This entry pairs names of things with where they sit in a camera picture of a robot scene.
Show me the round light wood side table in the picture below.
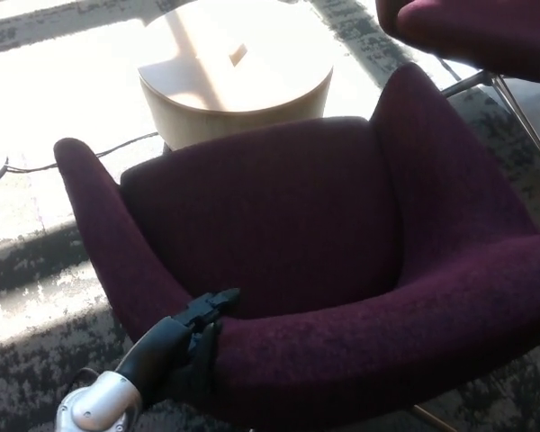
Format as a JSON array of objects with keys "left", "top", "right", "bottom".
[{"left": 137, "top": 0, "right": 335, "bottom": 152}]

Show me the purple fabric armchair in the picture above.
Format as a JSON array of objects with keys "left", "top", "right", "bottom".
[{"left": 53, "top": 61, "right": 540, "bottom": 432}]

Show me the thin black floor cable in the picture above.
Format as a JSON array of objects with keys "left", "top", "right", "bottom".
[{"left": 0, "top": 130, "right": 161, "bottom": 189}]

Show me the purple armchair with metal legs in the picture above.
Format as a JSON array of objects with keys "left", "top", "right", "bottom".
[{"left": 374, "top": 0, "right": 540, "bottom": 168}]

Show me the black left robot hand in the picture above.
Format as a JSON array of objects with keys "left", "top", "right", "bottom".
[{"left": 114, "top": 287, "right": 242, "bottom": 409}]

